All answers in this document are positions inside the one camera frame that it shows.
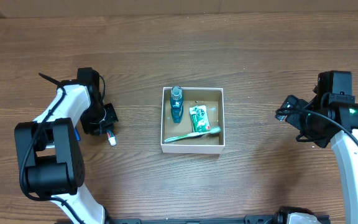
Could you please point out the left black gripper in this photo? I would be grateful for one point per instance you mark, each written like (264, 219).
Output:
(109, 115)

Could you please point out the green white toothbrush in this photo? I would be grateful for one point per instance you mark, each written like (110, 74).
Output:
(214, 130)

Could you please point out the green white soap packet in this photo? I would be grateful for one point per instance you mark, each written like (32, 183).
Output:
(199, 118)

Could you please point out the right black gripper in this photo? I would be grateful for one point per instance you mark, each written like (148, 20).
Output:
(295, 115)

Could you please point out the teal toothpaste tube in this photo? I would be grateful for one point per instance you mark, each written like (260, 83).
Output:
(111, 138)

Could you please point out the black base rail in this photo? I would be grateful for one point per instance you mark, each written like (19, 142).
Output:
(248, 219)

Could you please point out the blue disposable razor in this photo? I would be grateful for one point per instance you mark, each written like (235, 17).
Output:
(77, 134)

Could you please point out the white cardboard box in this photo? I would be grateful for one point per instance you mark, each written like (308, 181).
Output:
(213, 99)

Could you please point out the blue mouthwash bottle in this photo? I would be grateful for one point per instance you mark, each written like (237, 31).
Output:
(176, 103)

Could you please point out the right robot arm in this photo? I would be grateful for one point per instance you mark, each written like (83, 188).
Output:
(330, 119)

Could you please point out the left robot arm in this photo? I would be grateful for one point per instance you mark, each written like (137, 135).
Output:
(51, 165)

